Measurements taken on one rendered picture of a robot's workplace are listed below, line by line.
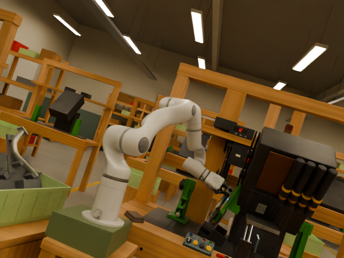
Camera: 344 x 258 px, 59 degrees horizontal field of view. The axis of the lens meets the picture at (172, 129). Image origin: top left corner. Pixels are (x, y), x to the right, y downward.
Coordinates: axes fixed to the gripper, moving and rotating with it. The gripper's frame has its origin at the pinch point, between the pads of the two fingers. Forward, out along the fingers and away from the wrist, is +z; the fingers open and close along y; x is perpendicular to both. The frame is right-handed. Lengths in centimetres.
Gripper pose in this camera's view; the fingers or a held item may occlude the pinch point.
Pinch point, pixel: (227, 191)
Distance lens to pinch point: 189.6
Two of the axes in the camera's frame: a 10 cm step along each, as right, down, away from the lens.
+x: -2.5, 6.5, 7.1
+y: 5.4, -5.2, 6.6
